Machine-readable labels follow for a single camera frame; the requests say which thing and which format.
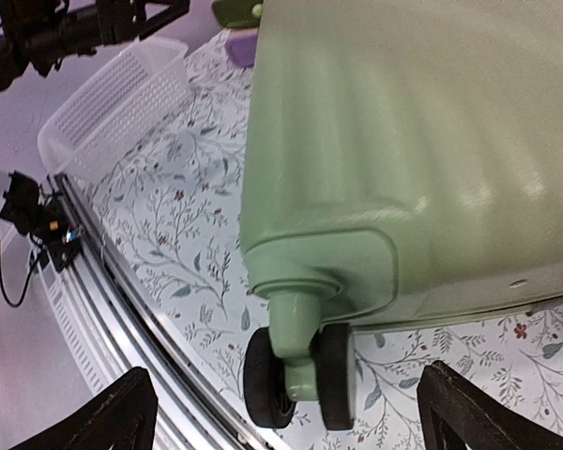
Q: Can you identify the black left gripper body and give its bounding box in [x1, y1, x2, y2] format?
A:
[0, 0, 190, 93]

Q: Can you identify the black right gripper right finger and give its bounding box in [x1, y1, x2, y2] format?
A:
[417, 361, 563, 450]

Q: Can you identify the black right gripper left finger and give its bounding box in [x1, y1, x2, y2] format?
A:
[15, 367, 159, 450]

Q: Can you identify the white perforated plastic basket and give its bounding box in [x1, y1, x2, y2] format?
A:
[38, 37, 189, 183]

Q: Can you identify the green hard-shell suitcase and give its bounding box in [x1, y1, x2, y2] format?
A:
[239, 1, 563, 430]

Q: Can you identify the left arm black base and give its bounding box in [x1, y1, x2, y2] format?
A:
[0, 172, 82, 273]

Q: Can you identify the white green drawer box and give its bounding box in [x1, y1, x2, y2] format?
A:
[211, 0, 264, 30]

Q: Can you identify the purple drawer box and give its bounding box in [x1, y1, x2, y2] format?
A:
[225, 28, 258, 68]

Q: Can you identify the floral white table mat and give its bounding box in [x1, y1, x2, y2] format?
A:
[84, 33, 563, 449]

